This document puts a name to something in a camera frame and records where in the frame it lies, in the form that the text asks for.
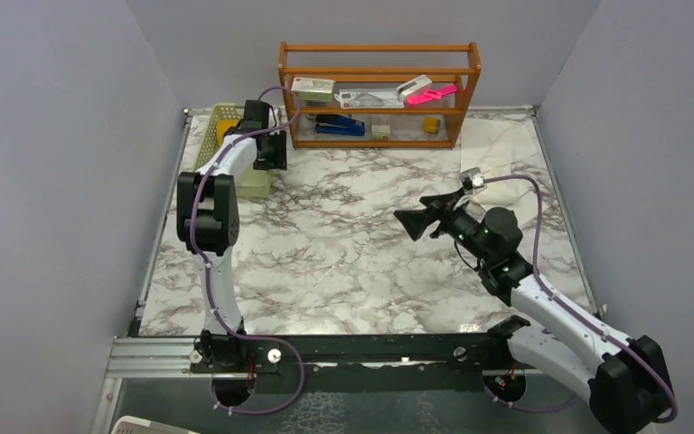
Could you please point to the yellow brown bear towel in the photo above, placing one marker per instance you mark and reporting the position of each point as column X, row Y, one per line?
column 224, row 127

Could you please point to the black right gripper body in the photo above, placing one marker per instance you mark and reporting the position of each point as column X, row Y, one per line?
column 461, row 227

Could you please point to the blue black stapler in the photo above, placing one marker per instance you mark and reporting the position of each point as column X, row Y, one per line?
column 333, row 124

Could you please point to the cream white towel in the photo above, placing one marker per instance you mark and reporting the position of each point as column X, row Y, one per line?
column 504, row 145

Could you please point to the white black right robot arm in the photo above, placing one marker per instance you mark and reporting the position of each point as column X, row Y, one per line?
column 624, row 381

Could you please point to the white tray corner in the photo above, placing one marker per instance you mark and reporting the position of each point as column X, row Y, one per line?
column 135, row 425

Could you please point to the white green box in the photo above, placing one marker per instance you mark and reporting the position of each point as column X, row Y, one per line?
column 312, row 89

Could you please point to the aluminium rail frame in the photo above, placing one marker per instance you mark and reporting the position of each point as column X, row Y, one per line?
column 149, row 378

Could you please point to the small yellow block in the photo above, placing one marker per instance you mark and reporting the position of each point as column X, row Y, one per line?
column 431, row 125

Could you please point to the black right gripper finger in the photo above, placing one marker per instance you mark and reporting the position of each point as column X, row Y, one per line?
column 415, row 222
column 443, row 201

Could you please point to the wooden shelf rack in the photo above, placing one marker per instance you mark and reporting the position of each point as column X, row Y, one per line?
column 381, row 67

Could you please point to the small white eraser box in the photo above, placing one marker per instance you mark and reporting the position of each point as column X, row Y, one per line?
column 380, row 128

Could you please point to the white stapler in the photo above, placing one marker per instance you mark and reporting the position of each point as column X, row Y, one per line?
column 413, row 88

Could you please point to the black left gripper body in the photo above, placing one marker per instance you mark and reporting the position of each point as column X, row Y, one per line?
column 274, row 155

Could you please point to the green plastic basket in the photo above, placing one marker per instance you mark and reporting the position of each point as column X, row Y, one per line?
column 249, row 183

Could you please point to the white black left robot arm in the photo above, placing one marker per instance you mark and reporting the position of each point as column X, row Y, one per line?
column 208, row 223

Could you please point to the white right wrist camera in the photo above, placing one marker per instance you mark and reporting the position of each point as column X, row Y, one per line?
column 472, row 180

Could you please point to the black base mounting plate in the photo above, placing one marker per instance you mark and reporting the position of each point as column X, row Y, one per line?
column 298, row 364

